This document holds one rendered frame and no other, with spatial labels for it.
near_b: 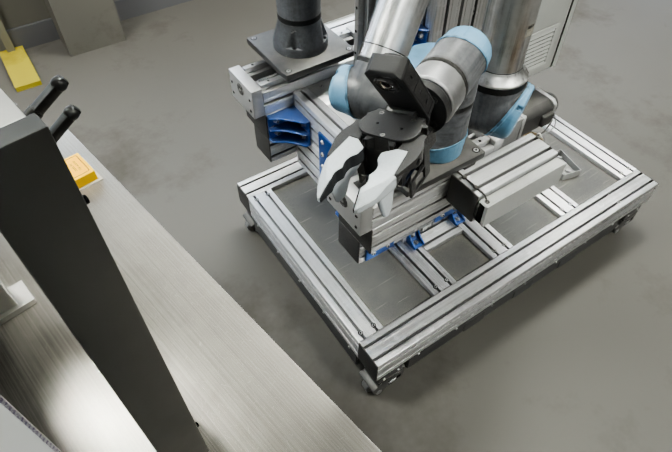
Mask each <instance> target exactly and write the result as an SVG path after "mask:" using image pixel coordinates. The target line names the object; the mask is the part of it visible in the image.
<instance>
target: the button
mask: <svg viewBox="0 0 672 452"><path fill-rule="evenodd" d="M64 160H65V162H66V164H67V166H68V168H69V170H70V172H71V174H72V176H73V178H74V180H75V182H76V184H77V186H78V188H79V189H80V188H81V187H83V186H85V185H87V184H89V183H91V182H93V181H95V180H96V179H98V177H97V175H96V173H95V171H94V170H93V168H92V167H91V166H90V165H89V164H88V163H87V162H86V161H85V160H84V159H83V158H82V157H81V156H80V155H79V154H78V153H76V154H74V155H72V156H70V157H68V158H66V159H64Z"/></svg>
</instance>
